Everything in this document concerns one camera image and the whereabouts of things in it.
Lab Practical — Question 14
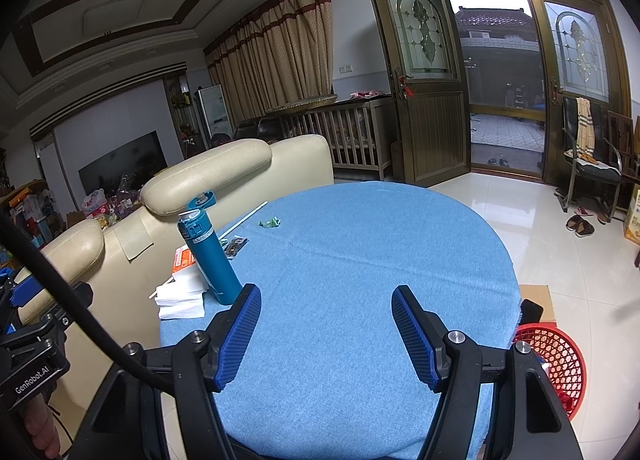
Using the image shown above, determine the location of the black television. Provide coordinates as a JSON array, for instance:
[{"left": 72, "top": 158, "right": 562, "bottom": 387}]
[{"left": 78, "top": 130, "right": 168, "bottom": 193}]

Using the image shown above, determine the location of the clear packet with dark items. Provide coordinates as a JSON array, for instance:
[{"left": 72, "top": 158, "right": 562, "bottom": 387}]
[{"left": 222, "top": 236, "right": 248, "bottom": 259}]

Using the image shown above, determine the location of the striped towel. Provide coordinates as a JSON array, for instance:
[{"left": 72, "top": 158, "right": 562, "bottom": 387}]
[{"left": 575, "top": 97, "right": 597, "bottom": 161}]

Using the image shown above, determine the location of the beige curtain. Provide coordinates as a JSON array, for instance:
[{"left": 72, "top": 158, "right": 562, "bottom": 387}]
[{"left": 204, "top": 0, "right": 335, "bottom": 123}]

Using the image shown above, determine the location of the long white stick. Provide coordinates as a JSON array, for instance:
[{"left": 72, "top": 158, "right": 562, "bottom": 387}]
[{"left": 149, "top": 200, "right": 268, "bottom": 299}]

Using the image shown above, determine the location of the person's left hand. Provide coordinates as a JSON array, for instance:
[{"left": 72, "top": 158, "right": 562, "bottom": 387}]
[{"left": 15, "top": 396, "right": 62, "bottom": 460}]

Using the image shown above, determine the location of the orange tissue pack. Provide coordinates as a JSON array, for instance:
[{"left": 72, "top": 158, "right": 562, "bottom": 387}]
[{"left": 170, "top": 246, "right": 201, "bottom": 275}]

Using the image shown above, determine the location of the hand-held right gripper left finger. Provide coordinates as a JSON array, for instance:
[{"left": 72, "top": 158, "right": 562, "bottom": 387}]
[{"left": 75, "top": 284, "right": 262, "bottom": 460}]

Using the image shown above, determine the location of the woven tray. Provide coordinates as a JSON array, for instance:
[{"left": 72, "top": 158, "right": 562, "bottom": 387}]
[{"left": 265, "top": 94, "right": 338, "bottom": 113}]

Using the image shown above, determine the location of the closed glass panel door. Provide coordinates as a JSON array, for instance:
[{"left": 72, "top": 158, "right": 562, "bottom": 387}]
[{"left": 530, "top": 0, "right": 631, "bottom": 185}]

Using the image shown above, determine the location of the brown cardboard sheet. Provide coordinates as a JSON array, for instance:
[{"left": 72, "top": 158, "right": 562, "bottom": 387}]
[{"left": 517, "top": 284, "right": 556, "bottom": 325}]

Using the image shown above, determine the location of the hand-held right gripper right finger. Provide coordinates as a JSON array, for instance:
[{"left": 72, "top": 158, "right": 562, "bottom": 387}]
[{"left": 391, "top": 285, "right": 583, "bottom": 460}]

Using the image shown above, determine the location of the black rectangular object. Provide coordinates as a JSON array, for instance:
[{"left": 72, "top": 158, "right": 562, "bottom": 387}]
[{"left": 520, "top": 299, "right": 544, "bottom": 325}]

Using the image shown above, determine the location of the white tissue stack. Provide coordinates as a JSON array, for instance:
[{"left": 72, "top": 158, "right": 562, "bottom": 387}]
[{"left": 155, "top": 270, "right": 211, "bottom": 321}]

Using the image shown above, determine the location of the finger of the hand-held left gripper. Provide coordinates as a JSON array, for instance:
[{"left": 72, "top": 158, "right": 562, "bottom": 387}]
[
  {"left": 49, "top": 281, "right": 94, "bottom": 325},
  {"left": 10, "top": 276, "right": 49, "bottom": 311}
]

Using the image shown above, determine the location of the open glass panel door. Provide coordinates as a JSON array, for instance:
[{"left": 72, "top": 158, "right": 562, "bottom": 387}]
[{"left": 363, "top": 0, "right": 472, "bottom": 188}]

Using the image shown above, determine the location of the white and orange carton box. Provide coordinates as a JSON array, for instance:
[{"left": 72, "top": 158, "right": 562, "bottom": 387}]
[{"left": 622, "top": 185, "right": 640, "bottom": 245}]

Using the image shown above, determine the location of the black metal chair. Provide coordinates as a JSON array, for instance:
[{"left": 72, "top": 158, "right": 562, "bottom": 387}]
[{"left": 555, "top": 97, "right": 623, "bottom": 223}]

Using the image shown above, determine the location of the dark wooden chair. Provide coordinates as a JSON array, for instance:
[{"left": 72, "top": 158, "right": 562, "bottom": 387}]
[{"left": 606, "top": 110, "right": 640, "bottom": 181}]

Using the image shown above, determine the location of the wooden crib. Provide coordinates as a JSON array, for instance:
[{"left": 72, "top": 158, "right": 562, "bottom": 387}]
[{"left": 277, "top": 94, "right": 393, "bottom": 181}]

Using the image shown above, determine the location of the white air conditioner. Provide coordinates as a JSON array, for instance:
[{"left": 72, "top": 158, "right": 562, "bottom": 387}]
[{"left": 195, "top": 84, "right": 233, "bottom": 141}]

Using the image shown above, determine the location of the blue thermos bottle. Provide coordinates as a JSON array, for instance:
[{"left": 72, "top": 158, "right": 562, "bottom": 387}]
[{"left": 177, "top": 191, "right": 244, "bottom": 305}]

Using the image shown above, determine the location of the red plastic basket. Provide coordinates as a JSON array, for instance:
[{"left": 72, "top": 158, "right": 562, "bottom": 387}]
[{"left": 512, "top": 322, "right": 587, "bottom": 422}]

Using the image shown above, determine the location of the cream leather sofa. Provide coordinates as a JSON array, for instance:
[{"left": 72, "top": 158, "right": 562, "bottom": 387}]
[{"left": 17, "top": 134, "right": 335, "bottom": 441}]

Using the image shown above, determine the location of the black cable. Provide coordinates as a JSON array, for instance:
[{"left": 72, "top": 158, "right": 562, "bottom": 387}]
[{"left": 0, "top": 212, "right": 173, "bottom": 391}]

